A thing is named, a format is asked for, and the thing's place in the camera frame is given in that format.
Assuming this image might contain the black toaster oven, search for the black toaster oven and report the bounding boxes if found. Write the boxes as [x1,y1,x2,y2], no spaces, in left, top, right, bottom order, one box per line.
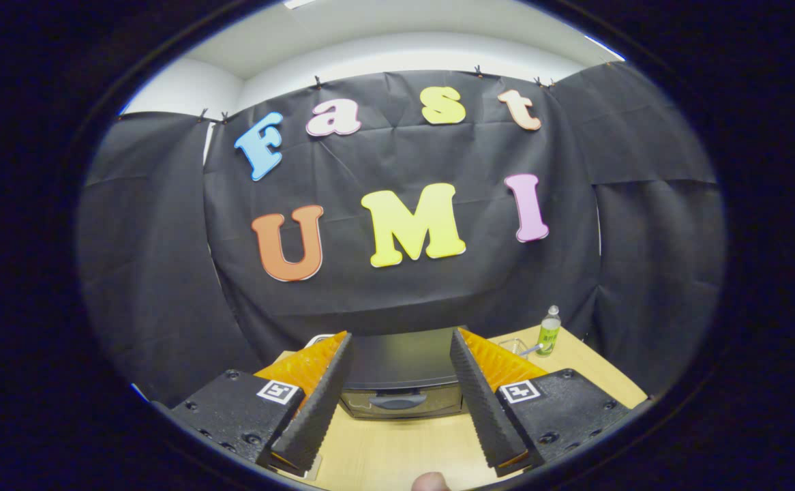
[340,326,470,420]

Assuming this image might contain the green label plastic bottle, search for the green label plastic bottle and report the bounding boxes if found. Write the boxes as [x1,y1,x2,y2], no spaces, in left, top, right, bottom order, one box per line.
[536,305,562,357]

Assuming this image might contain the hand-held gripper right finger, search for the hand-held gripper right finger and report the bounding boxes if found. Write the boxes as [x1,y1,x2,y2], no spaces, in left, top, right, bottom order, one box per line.
[449,327,633,478]

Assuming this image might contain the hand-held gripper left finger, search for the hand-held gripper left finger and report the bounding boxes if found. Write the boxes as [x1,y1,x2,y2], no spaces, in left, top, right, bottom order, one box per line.
[166,331,354,478]

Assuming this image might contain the clear ribbed glass cup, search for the clear ribbed glass cup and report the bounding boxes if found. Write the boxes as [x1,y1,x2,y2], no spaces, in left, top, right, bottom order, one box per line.
[496,339,531,362]

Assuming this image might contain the black backdrop cloth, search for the black backdrop cloth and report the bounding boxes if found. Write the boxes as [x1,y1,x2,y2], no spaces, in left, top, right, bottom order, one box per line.
[76,61,727,406]

